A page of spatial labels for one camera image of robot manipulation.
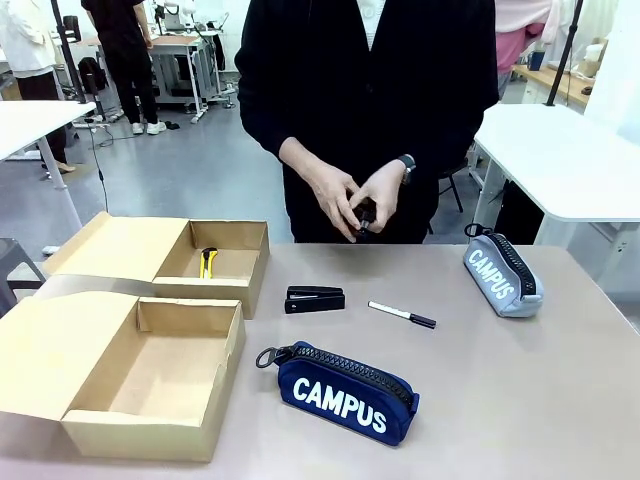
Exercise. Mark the background person in pink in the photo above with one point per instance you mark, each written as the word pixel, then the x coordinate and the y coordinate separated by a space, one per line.
pixel 515 45

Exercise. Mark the white table with round leg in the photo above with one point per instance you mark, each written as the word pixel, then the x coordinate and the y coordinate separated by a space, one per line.
pixel 35 122

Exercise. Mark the black backpack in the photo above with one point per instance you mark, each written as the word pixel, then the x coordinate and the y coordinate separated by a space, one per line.
pixel 91 75

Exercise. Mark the person's left hand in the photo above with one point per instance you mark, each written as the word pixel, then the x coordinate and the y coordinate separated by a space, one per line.
pixel 385 190

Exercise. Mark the yellow utility knife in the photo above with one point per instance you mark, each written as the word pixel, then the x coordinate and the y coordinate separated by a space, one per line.
pixel 207 262

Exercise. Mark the grey Campus pencil case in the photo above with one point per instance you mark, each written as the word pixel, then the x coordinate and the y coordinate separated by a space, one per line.
pixel 500 280

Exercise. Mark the person's right forearm black sleeve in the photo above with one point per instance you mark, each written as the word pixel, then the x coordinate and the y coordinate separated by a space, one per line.
pixel 265 100

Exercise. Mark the black stapler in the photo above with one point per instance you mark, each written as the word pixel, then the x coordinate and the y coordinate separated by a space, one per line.
pixel 315 300

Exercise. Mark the dark wristwatch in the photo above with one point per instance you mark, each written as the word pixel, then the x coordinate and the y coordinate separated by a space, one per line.
pixel 407 167

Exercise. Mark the background person in black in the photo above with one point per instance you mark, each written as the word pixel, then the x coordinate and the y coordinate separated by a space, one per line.
pixel 125 50

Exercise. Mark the person's left forearm black sleeve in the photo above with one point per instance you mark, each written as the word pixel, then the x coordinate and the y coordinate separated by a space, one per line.
pixel 455 120

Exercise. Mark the white marker with black cap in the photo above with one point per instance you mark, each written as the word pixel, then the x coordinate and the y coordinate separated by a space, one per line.
pixel 395 311

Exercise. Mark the black tripod stand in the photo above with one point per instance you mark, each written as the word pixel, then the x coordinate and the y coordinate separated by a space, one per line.
pixel 75 65

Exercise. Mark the black chair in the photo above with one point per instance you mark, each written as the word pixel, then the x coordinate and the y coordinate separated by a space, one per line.
pixel 450 182

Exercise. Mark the grey metal stool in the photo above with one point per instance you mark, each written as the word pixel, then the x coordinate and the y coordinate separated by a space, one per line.
pixel 12 265

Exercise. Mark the person torso in black clothing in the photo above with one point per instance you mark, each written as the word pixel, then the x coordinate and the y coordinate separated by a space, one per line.
pixel 350 75

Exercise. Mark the large open cardboard box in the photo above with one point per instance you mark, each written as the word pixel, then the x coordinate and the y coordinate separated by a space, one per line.
pixel 60 350

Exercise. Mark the navy Campus pencil case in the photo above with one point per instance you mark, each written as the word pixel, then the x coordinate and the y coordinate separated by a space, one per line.
pixel 340 400

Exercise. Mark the dark blue cup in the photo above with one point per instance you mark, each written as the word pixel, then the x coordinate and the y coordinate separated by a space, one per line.
pixel 538 61

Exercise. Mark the person's right hand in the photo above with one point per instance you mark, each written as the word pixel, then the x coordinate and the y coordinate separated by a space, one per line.
pixel 330 195

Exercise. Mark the thin black pole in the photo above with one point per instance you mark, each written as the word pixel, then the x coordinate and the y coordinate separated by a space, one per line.
pixel 562 55

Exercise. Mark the small black object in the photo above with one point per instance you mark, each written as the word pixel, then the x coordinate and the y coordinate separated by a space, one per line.
pixel 364 216

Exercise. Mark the grey background workbench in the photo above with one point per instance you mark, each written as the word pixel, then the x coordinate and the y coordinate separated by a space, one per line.
pixel 180 60

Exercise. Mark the white table with square legs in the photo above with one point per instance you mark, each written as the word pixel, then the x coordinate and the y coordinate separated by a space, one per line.
pixel 565 160

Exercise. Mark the wooden background desk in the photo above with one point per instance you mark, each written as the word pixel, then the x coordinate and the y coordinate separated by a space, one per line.
pixel 555 82

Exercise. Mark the cardboard box with smaller lid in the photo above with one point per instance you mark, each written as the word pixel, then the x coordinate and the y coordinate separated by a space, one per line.
pixel 125 245

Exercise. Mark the background person in white top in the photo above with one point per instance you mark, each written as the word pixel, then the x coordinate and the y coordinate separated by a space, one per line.
pixel 25 45

